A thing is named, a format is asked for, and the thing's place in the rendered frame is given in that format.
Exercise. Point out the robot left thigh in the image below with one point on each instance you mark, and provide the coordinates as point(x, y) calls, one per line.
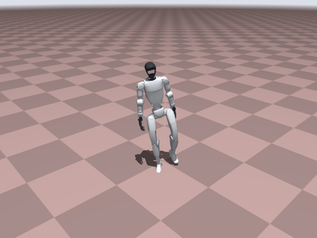
point(172, 124)

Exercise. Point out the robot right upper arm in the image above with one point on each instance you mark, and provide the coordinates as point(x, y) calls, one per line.
point(140, 87)

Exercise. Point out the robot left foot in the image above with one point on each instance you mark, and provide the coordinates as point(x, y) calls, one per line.
point(173, 157)

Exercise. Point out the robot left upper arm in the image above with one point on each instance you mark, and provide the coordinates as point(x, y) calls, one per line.
point(166, 86)

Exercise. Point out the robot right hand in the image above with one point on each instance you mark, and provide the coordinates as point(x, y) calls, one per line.
point(140, 123)

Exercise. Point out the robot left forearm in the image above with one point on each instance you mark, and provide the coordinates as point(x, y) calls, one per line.
point(171, 102)

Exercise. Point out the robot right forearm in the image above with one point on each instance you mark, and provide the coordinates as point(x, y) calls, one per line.
point(140, 111)

